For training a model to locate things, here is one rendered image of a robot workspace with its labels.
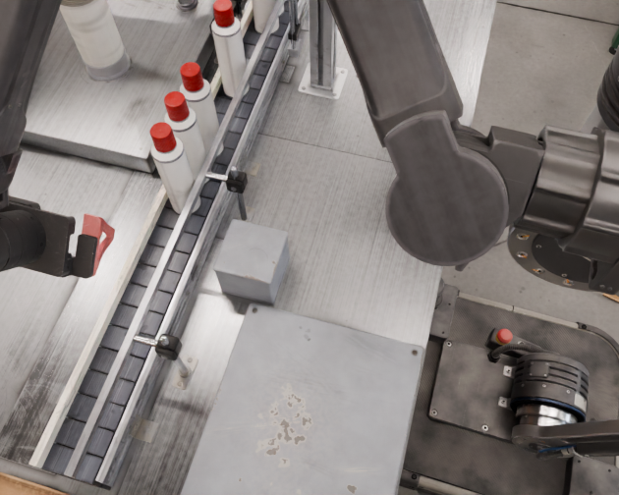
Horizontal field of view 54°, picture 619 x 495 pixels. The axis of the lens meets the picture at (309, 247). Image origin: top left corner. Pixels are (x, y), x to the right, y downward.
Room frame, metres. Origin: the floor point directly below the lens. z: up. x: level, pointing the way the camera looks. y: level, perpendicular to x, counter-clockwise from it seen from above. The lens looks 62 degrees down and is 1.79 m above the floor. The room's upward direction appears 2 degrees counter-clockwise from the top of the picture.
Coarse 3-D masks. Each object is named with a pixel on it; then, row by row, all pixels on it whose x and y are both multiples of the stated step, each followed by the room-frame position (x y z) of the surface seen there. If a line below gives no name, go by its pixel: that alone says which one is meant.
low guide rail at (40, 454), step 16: (160, 192) 0.59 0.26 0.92; (160, 208) 0.56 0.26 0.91; (144, 224) 0.53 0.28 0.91; (144, 240) 0.50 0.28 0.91; (128, 256) 0.47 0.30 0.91; (128, 272) 0.44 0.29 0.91; (112, 304) 0.38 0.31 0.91; (96, 336) 0.33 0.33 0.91; (80, 368) 0.28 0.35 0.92; (80, 384) 0.26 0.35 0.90; (64, 400) 0.23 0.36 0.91; (64, 416) 0.21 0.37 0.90; (48, 432) 0.19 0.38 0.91; (48, 448) 0.17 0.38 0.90; (32, 464) 0.14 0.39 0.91
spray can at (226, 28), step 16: (224, 0) 0.86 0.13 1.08; (224, 16) 0.84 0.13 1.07; (224, 32) 0.83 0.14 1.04; (240, 32) 0.85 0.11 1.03; (224, 48) 0.83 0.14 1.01; (240, 48) 0.84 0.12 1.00; (224, 64) 0.83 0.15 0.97; (240, 64) 0.84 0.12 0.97; (224, 80) 0.84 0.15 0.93; (240, 80) 0.83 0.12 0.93
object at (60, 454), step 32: (256, 32) 1.01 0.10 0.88; (224, 96) 0.84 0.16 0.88; (256, 96) 0.83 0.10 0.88; (224, 160) 0.68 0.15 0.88; (160, 224) 0.55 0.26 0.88; (192, 224) 0.54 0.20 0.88; (160, 256) 0.48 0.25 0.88; (128, 288) 0.42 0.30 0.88; (160, 288) 0.42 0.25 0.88; (128, 320) 0.37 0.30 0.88; (160, 320) 0.37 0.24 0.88; (96, 352) 0.32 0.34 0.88; (96, 384) 0.26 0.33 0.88; (128, 384) 0.26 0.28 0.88; (64, 448) 0.17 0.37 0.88; (96, 448) 0.17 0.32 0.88
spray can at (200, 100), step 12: (180, 72) 0.70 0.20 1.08; (192, 72) 0.70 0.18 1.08; (192, 84) 0.69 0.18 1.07; (204, 84) 0.71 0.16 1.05; (192, 96) 0.69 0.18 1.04; (204, 96) 0.69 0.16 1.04; (192, 108) 0.68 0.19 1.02; (204, 108) 0.69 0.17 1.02; (204, 120) 0.68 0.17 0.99; (216, 120) 0.70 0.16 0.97; (204, 132) 0.68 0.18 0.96; (216, 132) 0.70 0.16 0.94; (204, 144) 0.68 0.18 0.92; (216, 156) 0.69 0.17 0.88
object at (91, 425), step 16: (272, 16) 0.97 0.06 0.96; (256, 48) 0.88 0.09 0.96; (256, 64) 0.85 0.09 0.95; (240, 96) 0.76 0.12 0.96; (224, 128) 0.69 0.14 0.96; (208, 160) 0.62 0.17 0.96; (192, 192) 0.56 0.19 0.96; (192, 208) 0.53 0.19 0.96; (176, 224) 0.50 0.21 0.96; (176, 240) 0.47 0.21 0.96; (160, 272) 0.41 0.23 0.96; (144, 304) 0.36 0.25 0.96; (128, 336) 0.31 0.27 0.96; (128, 352) 0.29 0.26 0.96; (112, 368) 0.26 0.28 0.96; (112, 384) 0.24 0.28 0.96; (96, 416) 0.20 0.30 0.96; (80, 448) 0.15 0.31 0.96; (80, 464) 0.14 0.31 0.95
